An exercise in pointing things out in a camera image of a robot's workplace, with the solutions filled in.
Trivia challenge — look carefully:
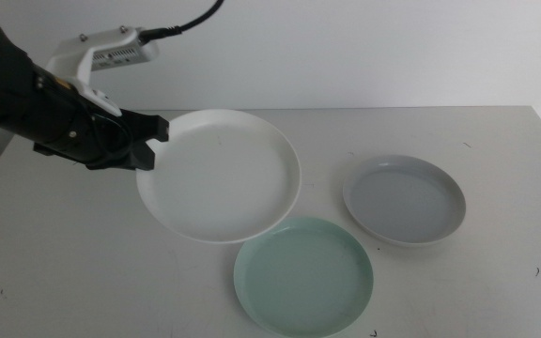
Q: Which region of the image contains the white shallow bowl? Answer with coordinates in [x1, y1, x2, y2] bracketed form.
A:
[135, 108, 302, 245]

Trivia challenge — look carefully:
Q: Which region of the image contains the grey shallow bowl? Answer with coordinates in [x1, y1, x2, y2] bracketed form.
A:
[342, 153, 468, 248]

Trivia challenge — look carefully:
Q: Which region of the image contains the pale green shallow bowl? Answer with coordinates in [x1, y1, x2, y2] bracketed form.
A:
[232, 215, 375, 338]

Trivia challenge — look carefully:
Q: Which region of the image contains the thick black camera cable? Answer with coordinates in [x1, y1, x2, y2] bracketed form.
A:
[137, 0, 227, 44]

